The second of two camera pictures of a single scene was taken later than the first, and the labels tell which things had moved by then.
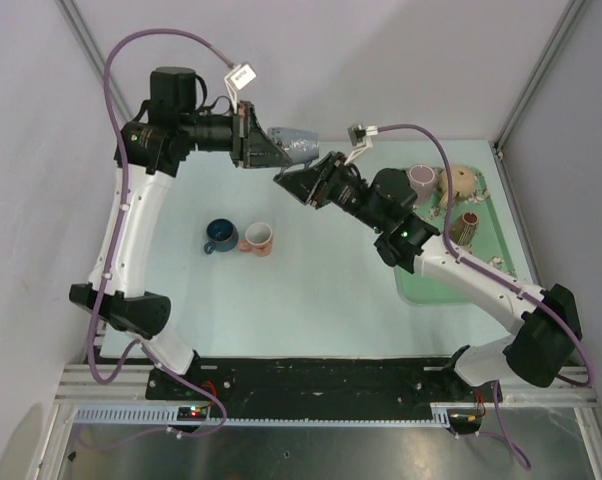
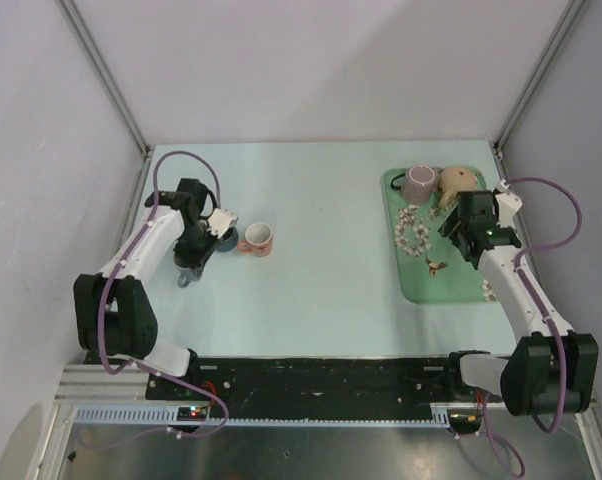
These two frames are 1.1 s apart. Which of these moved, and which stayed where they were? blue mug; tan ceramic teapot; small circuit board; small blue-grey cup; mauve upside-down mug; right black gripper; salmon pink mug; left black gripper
Moved: left black gripper; small blue-grey cup; right black gripper
Stayed: tan ceramic teapot; small circuit board; blue mug; mauve upside-down mug; salmon pink mug
